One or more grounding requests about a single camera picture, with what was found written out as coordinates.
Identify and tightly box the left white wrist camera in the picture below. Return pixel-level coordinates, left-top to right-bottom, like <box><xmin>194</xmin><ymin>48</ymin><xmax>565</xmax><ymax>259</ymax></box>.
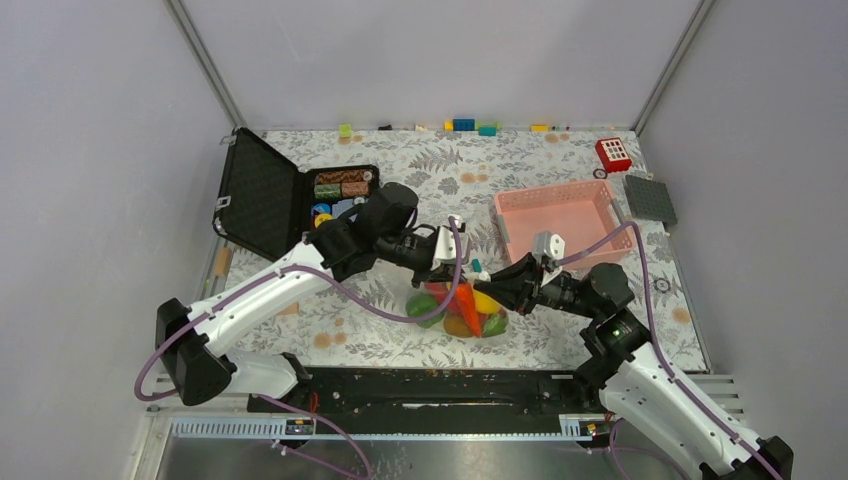
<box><xmin>432</xmin><ymin>222</ymin><xmax>470</xmax><ymax>270</ymax></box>

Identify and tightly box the red chili toy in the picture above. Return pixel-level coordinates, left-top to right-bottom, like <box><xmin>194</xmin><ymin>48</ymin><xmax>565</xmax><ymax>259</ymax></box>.
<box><xmin>424</xmin><ymin>283</ymin><xmax>451</xmax><ymax>303</ymax></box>

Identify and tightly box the yellow pepper toy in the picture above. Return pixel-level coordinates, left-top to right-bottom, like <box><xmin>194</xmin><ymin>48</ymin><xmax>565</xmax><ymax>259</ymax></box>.
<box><xmin>473</xmin><ymin>290</ymin><xmax>501</xmax><ymax>315</ymax></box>

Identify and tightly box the blue brick at wall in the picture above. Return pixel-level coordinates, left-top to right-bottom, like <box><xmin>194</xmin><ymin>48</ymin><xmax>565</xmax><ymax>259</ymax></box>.
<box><xmin>451</xmin><ymin>118</ymin><xmax>476</xmax><ymax>132</ymax></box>

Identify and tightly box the red grid block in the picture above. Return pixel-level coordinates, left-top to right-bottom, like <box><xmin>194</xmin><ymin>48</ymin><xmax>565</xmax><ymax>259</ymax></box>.
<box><xmin>595</xmin><ymin>137</ymin><xmax>633</xmax><ymax>173</ymax></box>

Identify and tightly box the green teal brick at wall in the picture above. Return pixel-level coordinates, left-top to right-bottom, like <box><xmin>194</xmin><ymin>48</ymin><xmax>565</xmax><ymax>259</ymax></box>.
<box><xmin>475</xmin><ymin>123</ymin><xmax>500</xmax><ymax>137</ymax></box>

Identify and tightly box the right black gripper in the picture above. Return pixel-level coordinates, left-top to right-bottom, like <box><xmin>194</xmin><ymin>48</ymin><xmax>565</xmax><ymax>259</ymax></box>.
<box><xmin>473</xmin><ymin>251</ymin><xmax>601</xmax><ymax>319</ymax></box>

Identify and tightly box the wooden block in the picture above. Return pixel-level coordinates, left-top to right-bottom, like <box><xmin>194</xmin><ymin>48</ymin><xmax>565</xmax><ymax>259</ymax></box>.
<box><xmin>212</xmin><ymin>247</ymin><xmax>234</xmax><ymax>278</ymax></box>

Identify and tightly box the brown kiwi toy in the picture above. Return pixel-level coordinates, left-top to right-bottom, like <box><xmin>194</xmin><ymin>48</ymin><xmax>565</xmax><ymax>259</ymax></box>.
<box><xmin>442</xmin><ymin>314</ymin><xmax>474</xmax><ymax>338</ymax></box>

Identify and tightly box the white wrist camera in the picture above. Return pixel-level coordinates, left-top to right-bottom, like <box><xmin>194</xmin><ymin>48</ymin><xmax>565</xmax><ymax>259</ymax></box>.
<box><xmin>530</xmin><ymin>231</ymin><xmax>565</xmax><ymax>262</ymax></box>
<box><xmin>432</xmin><ymin>222</ymin><xmax>470</xmax><ymax>270</ymax></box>

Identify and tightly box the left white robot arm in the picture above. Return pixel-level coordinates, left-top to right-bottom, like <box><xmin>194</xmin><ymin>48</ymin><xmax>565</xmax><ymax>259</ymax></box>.
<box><xmin>134</xmin><ymin>182</ymin><xmax>465</xmax><ymax>411</ymax></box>

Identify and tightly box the orange carrot toy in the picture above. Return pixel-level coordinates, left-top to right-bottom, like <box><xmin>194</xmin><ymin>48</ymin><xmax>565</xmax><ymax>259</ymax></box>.
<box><xmin>454</xmin><ymin>283</ymin><xmax>483</xmax><ymax>338</ymax></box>

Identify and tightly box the pink plastic basket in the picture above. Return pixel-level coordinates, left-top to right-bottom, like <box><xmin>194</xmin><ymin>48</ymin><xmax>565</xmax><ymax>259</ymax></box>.
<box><xmin>494</xmin><ymin>180</ymin><xmax>624</xmax><ymax>263</ymax></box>

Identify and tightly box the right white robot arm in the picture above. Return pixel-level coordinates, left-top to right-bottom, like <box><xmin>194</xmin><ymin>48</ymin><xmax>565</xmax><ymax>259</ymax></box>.
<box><xmin>473</xmin><ymin>254</ymin><xmax>794</xmax><ymax>479</ymax></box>

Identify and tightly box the clear zip top bag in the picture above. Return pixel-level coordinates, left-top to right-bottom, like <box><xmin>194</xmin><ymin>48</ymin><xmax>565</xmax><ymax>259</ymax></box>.
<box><xmin>400</xmin><ymin>270</ymin><xmax>510</xmax><ymax>339</ymax></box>

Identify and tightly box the dark grey baseplate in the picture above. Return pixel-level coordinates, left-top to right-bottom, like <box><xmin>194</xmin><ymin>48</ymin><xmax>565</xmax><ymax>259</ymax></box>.
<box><xmin>623</xmin><ymin>175</ymin><xmax>678</xmax><ymax>226</ymax></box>

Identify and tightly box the black open case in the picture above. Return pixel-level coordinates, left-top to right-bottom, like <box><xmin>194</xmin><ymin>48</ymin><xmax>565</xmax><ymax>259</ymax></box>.
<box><xmin>213</xmin><ymin>128</ymin><xmax>380</xmax><ymax>261</ymax></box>

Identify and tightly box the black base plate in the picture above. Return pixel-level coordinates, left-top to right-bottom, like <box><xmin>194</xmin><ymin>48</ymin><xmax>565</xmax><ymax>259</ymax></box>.
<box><xmin>282</xmin><ymin>367</ymin><xmax>615</xmax><ymax>437</ymax></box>

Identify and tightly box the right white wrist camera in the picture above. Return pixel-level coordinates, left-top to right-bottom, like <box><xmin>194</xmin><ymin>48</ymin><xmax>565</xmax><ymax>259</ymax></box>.
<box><xmin>530</xmin><ymin>231</ymin><xmax>565</xmax><ymax>262</ymax></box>

